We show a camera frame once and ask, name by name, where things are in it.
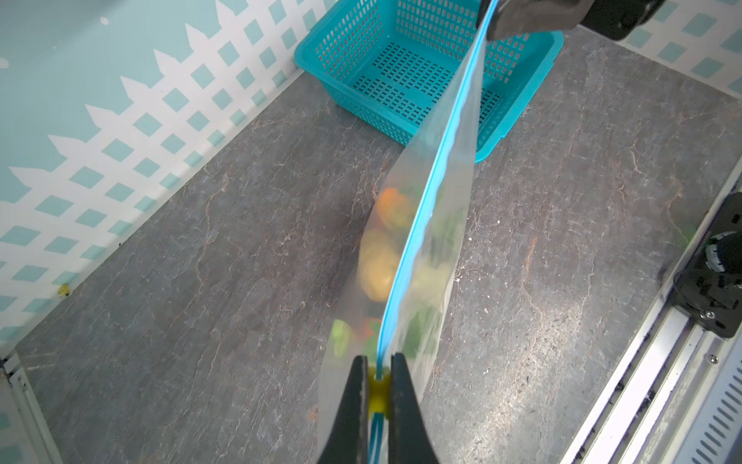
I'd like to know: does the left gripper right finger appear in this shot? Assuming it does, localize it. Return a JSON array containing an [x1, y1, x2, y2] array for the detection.
[[388, 353, 439, 464]]

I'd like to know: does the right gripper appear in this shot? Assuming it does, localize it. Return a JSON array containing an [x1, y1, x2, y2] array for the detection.
[[477, 0, 665, 41]]

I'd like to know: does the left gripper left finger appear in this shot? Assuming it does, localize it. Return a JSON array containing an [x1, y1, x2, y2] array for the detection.
[[318, 356, 370, 464]]

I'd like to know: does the teal plastic basket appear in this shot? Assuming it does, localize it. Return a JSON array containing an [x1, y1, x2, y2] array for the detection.
[[295, 0, 563, 162]]

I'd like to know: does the clear zip top bag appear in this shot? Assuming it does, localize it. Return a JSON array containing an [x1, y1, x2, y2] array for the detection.
[[318, 26, 487, 463]]

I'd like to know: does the yellow toy potato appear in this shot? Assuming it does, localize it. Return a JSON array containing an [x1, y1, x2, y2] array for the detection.
[[357, 229, 400, 303]]

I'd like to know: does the orange toy carrot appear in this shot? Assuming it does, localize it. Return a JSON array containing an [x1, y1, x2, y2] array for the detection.
[[376, 188, 415, 230]]

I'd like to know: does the white perforated cable tray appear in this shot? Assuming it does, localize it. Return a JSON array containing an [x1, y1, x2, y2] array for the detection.
[[674, 353, 741, 463]]

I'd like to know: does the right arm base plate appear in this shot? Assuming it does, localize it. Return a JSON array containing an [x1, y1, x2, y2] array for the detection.
[[669, 193, 741, 338]]

